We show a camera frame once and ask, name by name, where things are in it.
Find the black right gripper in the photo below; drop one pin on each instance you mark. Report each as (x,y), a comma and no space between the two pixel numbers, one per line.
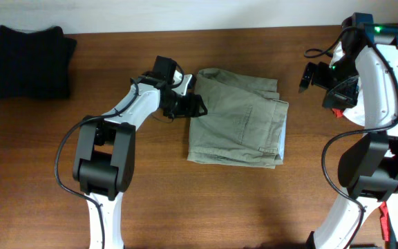
(346,97)

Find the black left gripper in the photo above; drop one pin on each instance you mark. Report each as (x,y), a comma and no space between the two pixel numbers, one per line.
(190,108)

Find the khaki green shorts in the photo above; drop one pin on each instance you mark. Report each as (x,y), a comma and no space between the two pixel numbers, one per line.
(245,124)

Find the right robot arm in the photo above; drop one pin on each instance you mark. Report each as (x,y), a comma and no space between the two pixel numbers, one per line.
(370,167)

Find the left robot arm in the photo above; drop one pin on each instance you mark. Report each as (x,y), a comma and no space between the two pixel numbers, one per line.
(105,154)

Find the folded black garment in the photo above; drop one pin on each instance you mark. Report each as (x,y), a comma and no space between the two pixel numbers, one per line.
(35,65)

